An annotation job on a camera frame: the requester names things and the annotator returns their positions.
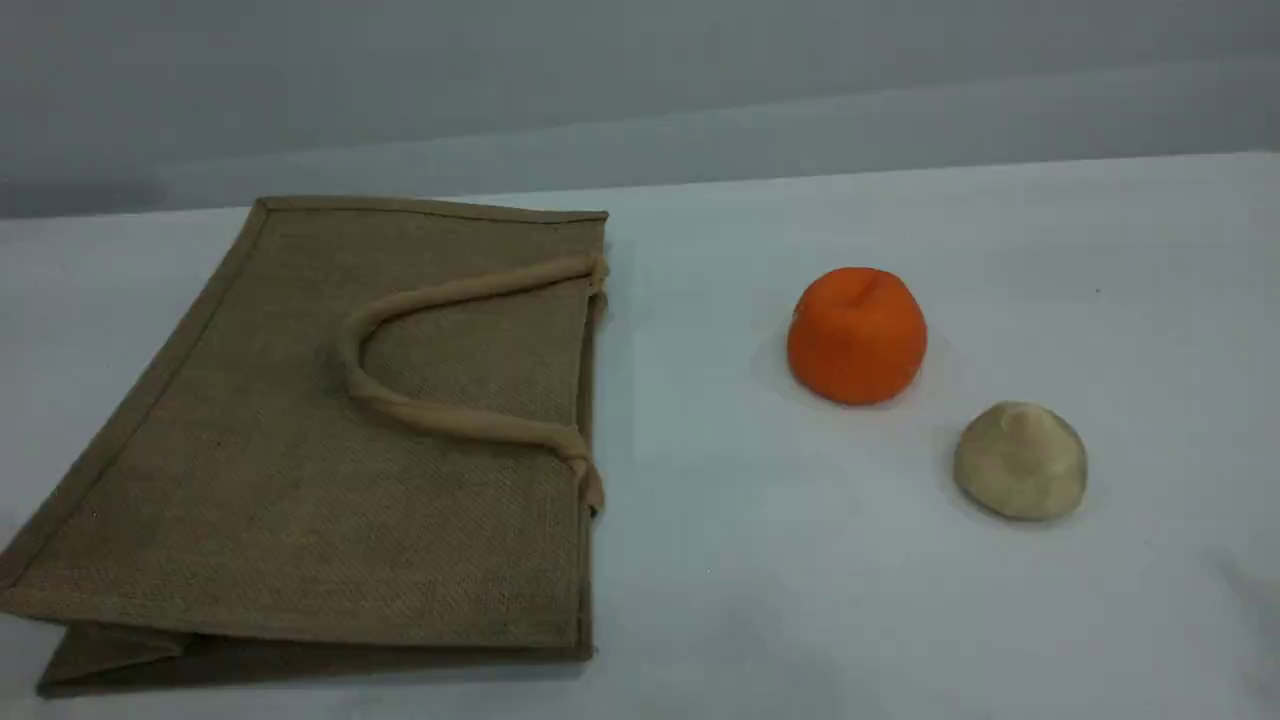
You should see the orange fruit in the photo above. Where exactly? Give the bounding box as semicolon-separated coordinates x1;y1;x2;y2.
786;266;929;407

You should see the beige egg yolk pastry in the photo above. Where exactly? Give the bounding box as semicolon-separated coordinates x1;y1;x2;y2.
952;400;1089;523

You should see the brown jute tote bag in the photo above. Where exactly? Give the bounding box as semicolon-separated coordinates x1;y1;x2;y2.
0;195;611;699

